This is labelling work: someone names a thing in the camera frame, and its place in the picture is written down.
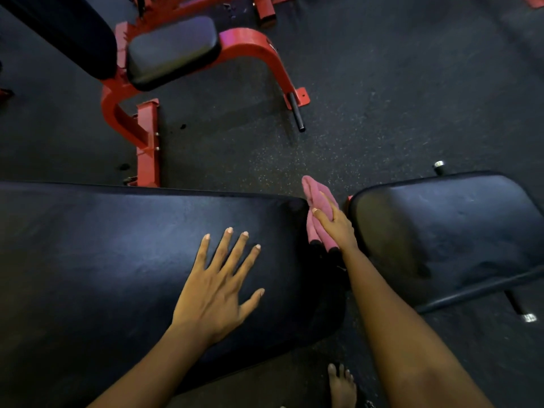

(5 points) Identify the person's left hand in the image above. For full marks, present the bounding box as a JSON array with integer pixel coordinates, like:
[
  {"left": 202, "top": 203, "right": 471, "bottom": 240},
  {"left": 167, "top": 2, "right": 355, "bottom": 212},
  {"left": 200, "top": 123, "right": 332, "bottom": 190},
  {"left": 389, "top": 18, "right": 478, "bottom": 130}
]
[{"left": 170, "top": 227, "right": 265, "bottom": 347}]

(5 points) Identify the person's right hand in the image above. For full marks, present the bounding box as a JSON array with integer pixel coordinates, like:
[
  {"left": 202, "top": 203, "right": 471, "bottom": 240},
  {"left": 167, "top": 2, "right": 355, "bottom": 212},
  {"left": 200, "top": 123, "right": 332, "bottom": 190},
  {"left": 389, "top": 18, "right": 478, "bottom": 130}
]
[{"left": 312, "top": 192, "right": 359, "bottom": 254}]

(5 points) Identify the pink cloth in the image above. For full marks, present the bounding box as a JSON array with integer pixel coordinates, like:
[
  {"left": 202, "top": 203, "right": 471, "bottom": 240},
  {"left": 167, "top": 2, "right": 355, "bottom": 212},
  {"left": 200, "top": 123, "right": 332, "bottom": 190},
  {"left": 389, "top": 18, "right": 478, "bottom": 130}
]
[{"left": 301, "top": 175, "right": 341, "bottom": 254}]

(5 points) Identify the person's right forearm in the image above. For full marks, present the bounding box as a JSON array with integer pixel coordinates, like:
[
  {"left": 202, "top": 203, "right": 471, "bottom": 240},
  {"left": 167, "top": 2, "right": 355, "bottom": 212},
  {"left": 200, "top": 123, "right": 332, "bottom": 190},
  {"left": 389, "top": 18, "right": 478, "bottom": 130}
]
[{"left": 343, "top": 246, "right": 494, "bottom": 408}]

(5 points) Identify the person's left forearm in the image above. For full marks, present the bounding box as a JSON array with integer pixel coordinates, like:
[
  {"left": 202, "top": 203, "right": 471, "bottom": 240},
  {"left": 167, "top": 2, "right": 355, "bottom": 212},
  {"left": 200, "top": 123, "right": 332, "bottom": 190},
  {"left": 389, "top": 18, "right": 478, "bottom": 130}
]
[{"left": 87, "top": 325, "right": 212, "bottom": 408}]

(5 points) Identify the long black bench back pad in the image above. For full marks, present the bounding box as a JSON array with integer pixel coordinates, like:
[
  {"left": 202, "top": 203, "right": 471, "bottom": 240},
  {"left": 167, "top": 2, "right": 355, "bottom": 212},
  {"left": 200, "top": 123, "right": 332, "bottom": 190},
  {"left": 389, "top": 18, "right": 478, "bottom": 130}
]
[{"left": 0, "top": 181, "right": 346, "bottom": 408}]

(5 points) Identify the person's bare foot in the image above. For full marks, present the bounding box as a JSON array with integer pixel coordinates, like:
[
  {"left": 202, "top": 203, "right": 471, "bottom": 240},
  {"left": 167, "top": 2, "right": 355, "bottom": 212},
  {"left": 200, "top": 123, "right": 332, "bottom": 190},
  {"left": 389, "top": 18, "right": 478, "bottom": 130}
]
[{"left": 327, "top": 363, "right": 358, "bottom": 408}]

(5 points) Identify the black bench seat pad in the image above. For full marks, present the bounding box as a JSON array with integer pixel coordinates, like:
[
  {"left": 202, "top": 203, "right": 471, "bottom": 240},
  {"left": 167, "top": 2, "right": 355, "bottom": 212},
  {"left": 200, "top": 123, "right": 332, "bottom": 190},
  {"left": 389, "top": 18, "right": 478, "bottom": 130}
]
[{"left": 348, "top": 171, "right": 544, "bottom": 308}]

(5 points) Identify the small black padded seat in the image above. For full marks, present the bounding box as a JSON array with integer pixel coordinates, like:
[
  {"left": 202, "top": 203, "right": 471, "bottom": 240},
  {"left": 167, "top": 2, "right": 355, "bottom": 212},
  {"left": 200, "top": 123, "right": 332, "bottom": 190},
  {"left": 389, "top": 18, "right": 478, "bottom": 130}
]
[{"left": 126, "top": 15, "right": 222, "bottom": 92}]

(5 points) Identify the black padded backrest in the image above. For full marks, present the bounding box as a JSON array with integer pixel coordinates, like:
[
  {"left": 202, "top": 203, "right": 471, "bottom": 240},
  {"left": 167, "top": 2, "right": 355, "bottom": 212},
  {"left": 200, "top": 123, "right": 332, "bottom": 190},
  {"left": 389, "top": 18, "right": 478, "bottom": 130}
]
[{"left": 0, "top": 0, "right": 118, "bottom": 80}]

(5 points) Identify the black handle bar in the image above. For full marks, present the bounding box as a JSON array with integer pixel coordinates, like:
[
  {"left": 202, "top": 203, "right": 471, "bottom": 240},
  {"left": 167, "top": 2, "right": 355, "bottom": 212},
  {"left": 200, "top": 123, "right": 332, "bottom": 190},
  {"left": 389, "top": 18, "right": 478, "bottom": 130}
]
[{"left": 288, "top": 92, "right": 307, "bottom": 133}]

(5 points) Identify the black bench frame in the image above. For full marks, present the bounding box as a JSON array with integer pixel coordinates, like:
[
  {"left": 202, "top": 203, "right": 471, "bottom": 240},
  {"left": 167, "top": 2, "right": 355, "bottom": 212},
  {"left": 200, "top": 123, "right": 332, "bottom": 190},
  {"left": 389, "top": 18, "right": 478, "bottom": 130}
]
[{"left": 414, "top": 265, "right": 544, "bottom": 324}]

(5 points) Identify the red weight bench frame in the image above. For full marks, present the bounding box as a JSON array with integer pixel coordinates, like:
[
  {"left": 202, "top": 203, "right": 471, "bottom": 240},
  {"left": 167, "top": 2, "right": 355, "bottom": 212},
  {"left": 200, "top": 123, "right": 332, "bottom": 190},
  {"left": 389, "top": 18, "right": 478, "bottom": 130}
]
[{"left": 100, "top": 21, "right": 311, "bottom": 188}]

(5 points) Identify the red gym machine frame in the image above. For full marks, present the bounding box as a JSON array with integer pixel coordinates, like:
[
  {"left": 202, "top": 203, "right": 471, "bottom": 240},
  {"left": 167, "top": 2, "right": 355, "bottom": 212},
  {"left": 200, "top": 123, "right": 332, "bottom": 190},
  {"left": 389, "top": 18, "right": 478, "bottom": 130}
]
[{"left": 127, "top": 0, "right": 300, "bottom": 29}]

